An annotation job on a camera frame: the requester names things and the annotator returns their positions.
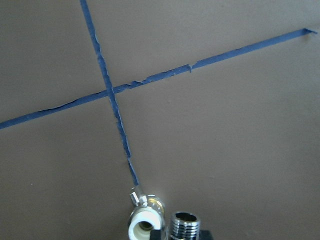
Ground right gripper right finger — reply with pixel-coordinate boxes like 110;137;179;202
199;230;214;240

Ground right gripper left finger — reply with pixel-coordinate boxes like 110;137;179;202
149;229;164;240

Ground chrome tee pipe fitting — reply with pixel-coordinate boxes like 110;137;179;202
168;211;201;240

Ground brass valve white PPR ends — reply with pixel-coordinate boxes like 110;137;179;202
127;185;165;240

